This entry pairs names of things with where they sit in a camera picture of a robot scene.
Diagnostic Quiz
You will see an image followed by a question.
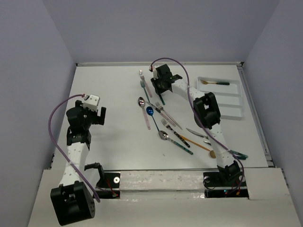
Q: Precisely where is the silver fork teal speckled handle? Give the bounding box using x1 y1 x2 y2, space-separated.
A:
159 94 165 105

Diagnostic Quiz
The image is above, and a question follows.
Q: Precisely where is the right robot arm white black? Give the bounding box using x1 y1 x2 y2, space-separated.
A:
149 64 244 190

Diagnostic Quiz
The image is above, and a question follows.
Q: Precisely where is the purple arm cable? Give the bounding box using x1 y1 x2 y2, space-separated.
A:
48 94 101 203
151 58 245 190

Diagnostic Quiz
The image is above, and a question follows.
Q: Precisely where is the silver knife pink handle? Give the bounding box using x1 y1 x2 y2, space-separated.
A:
147 102 182 129

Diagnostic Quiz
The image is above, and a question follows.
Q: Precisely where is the gold utensil teal handle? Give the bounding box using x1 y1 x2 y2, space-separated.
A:
231 150 248 160

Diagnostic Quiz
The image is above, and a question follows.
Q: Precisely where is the silver fork black speckled handle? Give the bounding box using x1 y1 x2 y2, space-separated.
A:
161 119 190 148

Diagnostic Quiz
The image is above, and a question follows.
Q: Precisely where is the gold fork green handle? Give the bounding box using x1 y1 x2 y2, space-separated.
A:
200 80 230 86

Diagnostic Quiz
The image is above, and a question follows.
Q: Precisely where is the silver spoon pink handle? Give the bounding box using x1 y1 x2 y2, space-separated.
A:
138 97 151 130

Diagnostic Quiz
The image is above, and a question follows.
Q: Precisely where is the silver spoon teal speckled handle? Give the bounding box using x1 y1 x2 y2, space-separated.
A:
158 131 194 155

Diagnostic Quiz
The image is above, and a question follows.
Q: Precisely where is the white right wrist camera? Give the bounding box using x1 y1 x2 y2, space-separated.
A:
149 66 159 80

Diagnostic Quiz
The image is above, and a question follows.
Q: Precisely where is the silver fork pink handle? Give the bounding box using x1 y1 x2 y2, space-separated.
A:
139 70 152 97

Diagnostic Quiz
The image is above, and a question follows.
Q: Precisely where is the gold spoon orange handle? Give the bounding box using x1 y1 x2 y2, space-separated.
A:
181 135 216 159

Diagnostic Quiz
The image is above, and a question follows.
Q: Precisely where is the knife black speckled handle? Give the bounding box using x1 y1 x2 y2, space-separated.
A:
186 128 208 140

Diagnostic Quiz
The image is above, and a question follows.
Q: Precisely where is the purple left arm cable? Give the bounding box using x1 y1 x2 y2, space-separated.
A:
48 94 101 203

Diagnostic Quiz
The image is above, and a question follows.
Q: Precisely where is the white compartment tray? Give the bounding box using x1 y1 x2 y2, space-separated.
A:
196 77 243 120

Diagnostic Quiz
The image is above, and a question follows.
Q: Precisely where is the blue spoon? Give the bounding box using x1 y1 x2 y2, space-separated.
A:
146 106 160 132

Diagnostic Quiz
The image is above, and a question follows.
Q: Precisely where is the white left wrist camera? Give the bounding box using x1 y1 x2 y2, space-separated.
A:
83 94 100 113

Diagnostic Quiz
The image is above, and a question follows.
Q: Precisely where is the silver fork slim handle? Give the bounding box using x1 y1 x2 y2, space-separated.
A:
155 102 176 127

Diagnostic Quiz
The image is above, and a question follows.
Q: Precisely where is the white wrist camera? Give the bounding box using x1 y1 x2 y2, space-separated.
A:
83 94 100 113
149 66 159 80

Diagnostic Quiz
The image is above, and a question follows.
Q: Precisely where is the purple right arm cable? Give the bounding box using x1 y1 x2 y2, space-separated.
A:
151 58 245 190

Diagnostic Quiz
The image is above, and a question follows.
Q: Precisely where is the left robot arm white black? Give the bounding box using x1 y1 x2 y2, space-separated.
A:
50 95 106 226

